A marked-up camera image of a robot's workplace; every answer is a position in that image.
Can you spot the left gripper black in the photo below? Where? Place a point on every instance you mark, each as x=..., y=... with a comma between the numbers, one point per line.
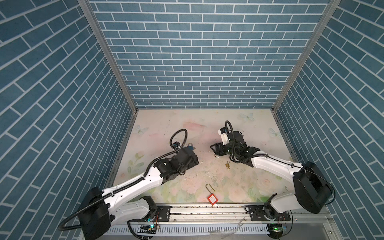
x=194, y=161

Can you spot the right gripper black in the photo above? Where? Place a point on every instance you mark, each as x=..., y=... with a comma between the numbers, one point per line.
x=218, y=147

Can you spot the small brass padlock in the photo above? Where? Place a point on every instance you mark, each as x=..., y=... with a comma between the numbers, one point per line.
x=228, y=164

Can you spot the red padlock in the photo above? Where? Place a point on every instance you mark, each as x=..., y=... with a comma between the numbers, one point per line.
x=213, y=200

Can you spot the blue padlock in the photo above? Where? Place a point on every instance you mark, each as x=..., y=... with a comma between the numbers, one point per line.
x=190, y=146

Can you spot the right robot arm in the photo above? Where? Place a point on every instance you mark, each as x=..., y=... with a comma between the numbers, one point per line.
x=311, y=189

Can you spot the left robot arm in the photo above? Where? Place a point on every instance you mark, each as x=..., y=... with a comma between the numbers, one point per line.
x=101, y=209

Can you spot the left controller board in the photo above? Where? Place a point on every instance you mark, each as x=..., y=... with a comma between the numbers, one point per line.
x=147, y=229

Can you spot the controller board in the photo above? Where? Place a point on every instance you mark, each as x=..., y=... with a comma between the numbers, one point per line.
x=275, y=231
x=147, y=229

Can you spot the right controller board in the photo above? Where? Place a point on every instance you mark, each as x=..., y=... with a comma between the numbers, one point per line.
x=275, y=231

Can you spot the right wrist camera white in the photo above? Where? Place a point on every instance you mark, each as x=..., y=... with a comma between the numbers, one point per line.
x=223, y=133

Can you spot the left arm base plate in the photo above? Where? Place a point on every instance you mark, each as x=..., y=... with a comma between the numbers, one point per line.
x=156, y=214

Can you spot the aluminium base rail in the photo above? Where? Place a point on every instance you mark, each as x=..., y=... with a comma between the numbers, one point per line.
x=229, y=220

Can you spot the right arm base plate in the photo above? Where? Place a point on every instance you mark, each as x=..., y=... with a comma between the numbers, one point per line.
x=263, y=213

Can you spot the left corner aluminium post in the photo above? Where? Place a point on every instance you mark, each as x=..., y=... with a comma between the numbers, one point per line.
x=92, y=20

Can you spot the corner aluminium post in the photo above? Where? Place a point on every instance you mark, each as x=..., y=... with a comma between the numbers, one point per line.
x=318, y=30
x=92, y=20

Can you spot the right corner aluminium post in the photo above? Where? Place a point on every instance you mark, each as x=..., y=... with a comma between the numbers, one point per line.
x=318, y=30

